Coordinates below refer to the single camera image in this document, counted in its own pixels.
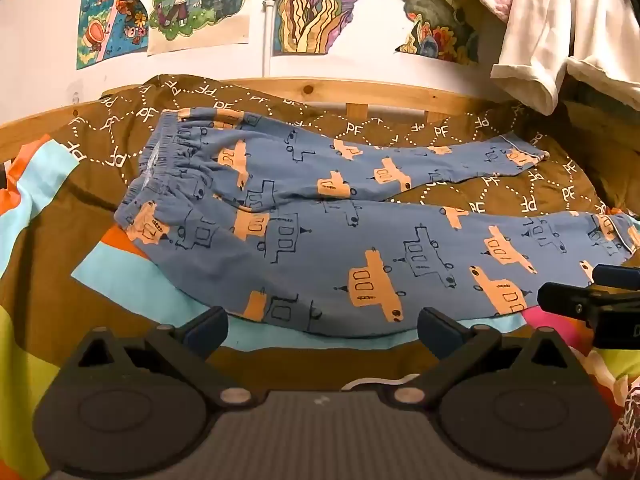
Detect dark colourful wall poster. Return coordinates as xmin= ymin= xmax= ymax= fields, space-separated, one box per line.
xmin=389 ymin=0 xmax=482 ymax=66

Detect brown printed blanket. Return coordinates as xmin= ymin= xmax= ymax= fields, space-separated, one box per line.
xmin=0 ymin=74 xmax=640 ymax=480

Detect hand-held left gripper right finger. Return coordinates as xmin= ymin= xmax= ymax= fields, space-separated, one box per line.
xmin=391 ymin=306 xmax=587 ymax=407

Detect white wall pipe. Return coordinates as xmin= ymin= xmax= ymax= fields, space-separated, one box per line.
xmin=261 ymin=0 xmax=277 ymax=79

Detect wavy striped wall poster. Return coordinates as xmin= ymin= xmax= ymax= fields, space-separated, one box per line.
xmin=272 ymin=0 xmax=401 ymax=59

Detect blue cartoon wall poster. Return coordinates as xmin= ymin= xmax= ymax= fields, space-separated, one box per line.
xmin=76 ymin=0 xmax=152 ymax=71

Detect white t-shirt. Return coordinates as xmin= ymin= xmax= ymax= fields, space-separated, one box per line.
xmin=490 ymin=0 xmax=640 ymax=116

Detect wooden bed frame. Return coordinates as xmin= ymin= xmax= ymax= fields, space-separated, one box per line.
xmin=0 ymin=77 xmax=501 ymax=161

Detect blue printed pants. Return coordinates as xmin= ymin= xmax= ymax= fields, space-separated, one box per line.
xmin=114 ymin=107 xmax=640 ymax=339

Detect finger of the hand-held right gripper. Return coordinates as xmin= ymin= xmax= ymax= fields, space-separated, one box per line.
xmin=592 ymin=263 xmax=640 ymax=287
xmin=537 ymin=282 xmax=602 ymax=322

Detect green cartoon wall poster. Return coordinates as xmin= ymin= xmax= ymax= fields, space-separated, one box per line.
xmin=147 ymin=0 xmax=251 ymax=57

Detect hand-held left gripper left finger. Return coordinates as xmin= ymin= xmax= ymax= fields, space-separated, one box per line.
xmin=60 ymin=306 xmax=257 ymax=407

